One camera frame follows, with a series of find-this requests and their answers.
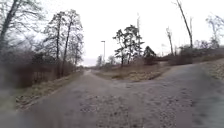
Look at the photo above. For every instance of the brown hedge of bushes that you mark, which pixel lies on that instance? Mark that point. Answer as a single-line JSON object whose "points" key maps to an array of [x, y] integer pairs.
{"points": [[36, 70]]}

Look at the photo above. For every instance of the group of pine trees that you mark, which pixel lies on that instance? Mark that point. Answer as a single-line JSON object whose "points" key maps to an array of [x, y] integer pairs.
{"points": [[128, 43]]}

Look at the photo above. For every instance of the dark building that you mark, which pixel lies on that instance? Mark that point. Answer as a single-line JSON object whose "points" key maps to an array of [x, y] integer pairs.
{"points": [[149, 56]]}

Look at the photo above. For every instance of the leaf-strewn grass verge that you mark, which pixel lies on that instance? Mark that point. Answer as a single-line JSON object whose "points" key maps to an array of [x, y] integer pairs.
{"points": [[43, 88]]}

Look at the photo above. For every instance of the row of bare trees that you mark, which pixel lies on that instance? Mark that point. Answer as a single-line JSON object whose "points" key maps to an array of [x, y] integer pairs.
{"points": [[43, 36]]}

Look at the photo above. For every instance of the bare trees on bank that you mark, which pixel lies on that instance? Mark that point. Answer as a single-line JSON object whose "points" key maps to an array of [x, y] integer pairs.
{"points": [[200, 33]]}

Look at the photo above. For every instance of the leaf-covered grass bank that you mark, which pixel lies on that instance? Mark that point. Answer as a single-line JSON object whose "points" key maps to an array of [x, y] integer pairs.
{"points": [[216, 68]]}

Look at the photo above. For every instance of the grey asphalt path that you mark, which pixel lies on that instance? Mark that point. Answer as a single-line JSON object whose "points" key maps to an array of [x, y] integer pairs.
{"points": [[126, 103]]}

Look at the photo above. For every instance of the street lamp pole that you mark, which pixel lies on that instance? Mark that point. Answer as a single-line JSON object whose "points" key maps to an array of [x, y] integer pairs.
{"points": [[104, 51]]}

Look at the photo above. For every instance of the grass patch between paths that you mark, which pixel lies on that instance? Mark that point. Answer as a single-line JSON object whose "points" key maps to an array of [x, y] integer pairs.
{"points": [[133, 72]]}

